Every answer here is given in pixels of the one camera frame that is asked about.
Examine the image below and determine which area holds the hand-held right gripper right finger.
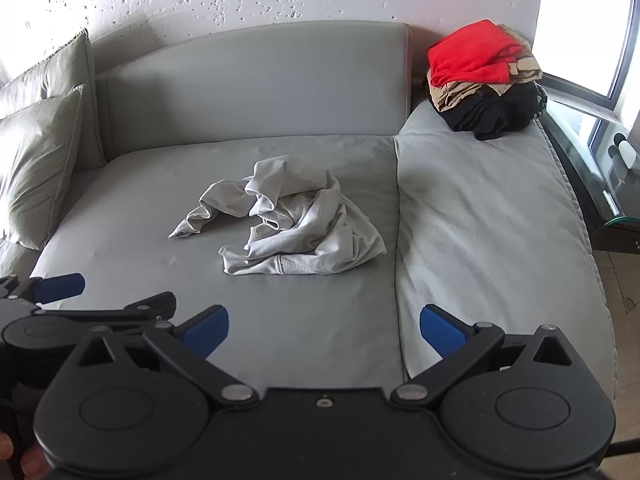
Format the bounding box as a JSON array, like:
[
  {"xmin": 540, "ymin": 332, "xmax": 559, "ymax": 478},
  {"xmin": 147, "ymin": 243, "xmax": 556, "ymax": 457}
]
[{"xmin": 390, "ymin": 305, "xmax": 576, "ymax": 408}]

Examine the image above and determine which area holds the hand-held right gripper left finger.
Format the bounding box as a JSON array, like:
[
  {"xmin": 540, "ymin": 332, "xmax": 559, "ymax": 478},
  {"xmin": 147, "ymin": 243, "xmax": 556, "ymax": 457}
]
[{"xmin": 65, "ymin": 305, "xmax": 258, "ymax": 407}]

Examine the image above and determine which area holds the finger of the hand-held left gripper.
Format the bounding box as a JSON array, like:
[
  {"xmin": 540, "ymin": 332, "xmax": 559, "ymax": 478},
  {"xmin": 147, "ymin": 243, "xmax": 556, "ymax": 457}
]
[
  {"xmin": 31, "ymin": 291, "xmax": 177, "ymax": 335},
  {"xmin": 0, "ymin": 273, "xmax": 86, "ymax": 307}
]

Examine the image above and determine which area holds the light grey shirt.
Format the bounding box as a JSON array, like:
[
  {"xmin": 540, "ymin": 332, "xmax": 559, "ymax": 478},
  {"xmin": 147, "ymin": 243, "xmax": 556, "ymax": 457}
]
[{"xmin": 169, "ymin": 156, "xmax": 388, "ymax": 277}]

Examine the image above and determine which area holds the person's left hand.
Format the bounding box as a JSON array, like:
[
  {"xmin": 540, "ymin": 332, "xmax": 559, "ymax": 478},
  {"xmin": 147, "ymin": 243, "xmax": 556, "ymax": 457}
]
[{"xmin": 0, "ymin": 432, "xmax": 53, "ymax": 480}]

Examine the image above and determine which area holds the glass side table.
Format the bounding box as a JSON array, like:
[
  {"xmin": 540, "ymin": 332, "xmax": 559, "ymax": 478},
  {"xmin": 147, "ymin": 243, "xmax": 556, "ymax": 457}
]
[{"xmin": 542, "ymin": 97, "xmax": 640, "ymax": 252}]

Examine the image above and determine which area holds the black drawer unit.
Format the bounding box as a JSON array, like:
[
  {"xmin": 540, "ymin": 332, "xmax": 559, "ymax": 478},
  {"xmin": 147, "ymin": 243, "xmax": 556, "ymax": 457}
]
[{"xmin": 542, "ymin": 110, "xmax": 640, "ymax": 252}]

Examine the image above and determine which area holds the grey sofa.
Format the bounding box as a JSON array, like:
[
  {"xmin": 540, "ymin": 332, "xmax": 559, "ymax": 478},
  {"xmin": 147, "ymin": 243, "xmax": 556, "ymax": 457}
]
[{"xmin": 0, "ymin": 20, "xmax": 618, "ymax": 396}]

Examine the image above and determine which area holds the black white striped garment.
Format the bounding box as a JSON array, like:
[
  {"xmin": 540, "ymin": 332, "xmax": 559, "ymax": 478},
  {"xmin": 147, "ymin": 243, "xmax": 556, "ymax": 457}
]
[{"xmin": 532, "ymin": 82, "xmax": 549, "ymax": 121}]

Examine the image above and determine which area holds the white device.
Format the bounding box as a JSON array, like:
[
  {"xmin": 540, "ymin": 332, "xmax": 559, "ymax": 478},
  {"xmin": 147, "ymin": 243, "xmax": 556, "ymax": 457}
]
[{"xmin": 610, "ymin": 132, "xmax": 640, "ymax": 171}]

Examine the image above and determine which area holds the red garment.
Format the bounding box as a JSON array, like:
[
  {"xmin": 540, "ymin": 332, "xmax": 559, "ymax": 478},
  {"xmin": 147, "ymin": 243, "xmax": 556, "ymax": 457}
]
[{"xmin": 427, "ymin": 19, "xmax": 525, "ymax": 88}]

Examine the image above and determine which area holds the beige garment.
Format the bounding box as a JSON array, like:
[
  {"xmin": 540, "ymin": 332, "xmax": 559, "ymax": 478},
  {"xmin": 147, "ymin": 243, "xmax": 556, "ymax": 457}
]
[{"xmin": 430, "ymin": 22, "xmax": 545, "ymax": 113}]

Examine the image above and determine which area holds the window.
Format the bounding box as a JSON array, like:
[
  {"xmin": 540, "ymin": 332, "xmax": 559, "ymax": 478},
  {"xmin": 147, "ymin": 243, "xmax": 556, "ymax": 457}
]
[{"xmin": 534, "ymin": 0, "xmax": 640, "ymax": 123}]

